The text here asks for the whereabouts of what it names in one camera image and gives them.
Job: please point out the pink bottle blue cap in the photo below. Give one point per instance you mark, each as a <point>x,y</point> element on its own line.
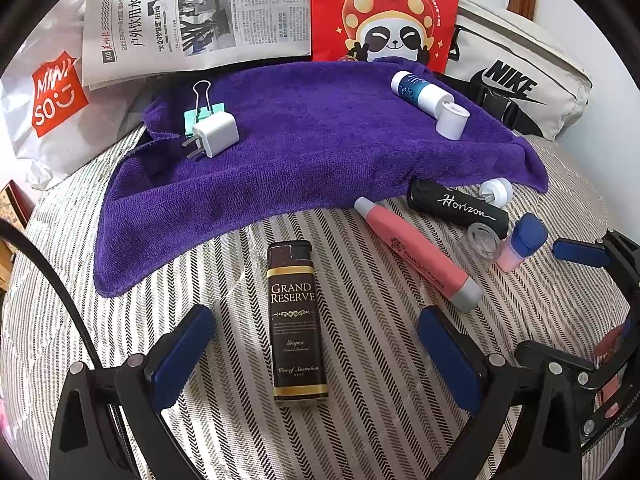
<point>527,236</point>

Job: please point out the white blue bottle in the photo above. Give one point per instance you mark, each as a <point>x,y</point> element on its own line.
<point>419,92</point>

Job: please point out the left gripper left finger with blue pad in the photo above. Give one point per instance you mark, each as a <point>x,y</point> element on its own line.
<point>149,383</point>

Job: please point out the folded newspaper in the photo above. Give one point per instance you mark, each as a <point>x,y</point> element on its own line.
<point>130,39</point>

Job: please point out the person's hand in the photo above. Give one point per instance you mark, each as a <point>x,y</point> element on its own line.
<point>605,350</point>

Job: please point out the clear round plastic container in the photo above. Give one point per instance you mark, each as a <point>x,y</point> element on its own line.
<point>484,241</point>

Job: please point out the white Miniso plastic bag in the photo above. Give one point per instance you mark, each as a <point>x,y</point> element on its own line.
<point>56,124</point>

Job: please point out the brown patterned book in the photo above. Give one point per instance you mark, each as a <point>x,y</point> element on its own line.
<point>15,206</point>

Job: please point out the white Nike waist bag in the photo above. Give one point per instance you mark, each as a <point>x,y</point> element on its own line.
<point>510,67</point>

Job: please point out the red panda paper bag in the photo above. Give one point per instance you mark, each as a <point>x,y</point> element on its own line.
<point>364,30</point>

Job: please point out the black Horizon tube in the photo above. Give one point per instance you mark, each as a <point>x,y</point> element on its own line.
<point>453,206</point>

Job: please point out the pink white pen tube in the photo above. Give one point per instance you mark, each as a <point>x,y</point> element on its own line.
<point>446,276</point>

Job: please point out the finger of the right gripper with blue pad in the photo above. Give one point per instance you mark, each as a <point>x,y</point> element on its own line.
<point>587,254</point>

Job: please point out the white tape roll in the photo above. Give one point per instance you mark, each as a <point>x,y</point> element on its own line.
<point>452,120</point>

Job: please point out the purple towel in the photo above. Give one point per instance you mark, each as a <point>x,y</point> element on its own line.
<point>312,135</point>

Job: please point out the teal binder clip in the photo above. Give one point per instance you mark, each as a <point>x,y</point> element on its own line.
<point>203,108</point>

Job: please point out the small white round adapter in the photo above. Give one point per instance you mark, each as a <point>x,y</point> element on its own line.
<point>497,191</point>

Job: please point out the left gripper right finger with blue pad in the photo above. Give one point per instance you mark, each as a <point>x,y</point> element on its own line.
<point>484,386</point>

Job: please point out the white USB charger plug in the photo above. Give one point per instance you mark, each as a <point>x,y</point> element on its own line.
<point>213,135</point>

